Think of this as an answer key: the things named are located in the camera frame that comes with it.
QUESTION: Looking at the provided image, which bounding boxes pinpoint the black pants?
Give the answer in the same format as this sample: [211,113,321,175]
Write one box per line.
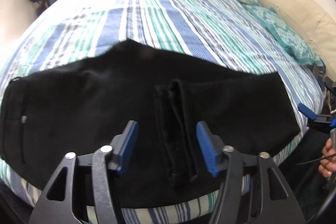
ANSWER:
[1,40,300,208]

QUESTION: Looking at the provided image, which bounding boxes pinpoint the person's right hand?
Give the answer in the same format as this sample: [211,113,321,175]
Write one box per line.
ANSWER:
[318,138,336,178]

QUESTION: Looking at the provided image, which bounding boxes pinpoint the cream headboard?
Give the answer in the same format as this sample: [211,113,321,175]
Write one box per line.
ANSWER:
[258,0,336,80]

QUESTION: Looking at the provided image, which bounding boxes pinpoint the teal patterned pillow near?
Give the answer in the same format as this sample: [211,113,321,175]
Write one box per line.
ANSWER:
[243,5,324,67]

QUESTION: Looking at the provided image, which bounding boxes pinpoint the striped blue green bedsheet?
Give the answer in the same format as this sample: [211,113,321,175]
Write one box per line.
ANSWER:
[0,0,325,224]

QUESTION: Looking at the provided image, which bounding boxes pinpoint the black cable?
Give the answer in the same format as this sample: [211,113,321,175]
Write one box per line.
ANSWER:
[296,152,336,166]

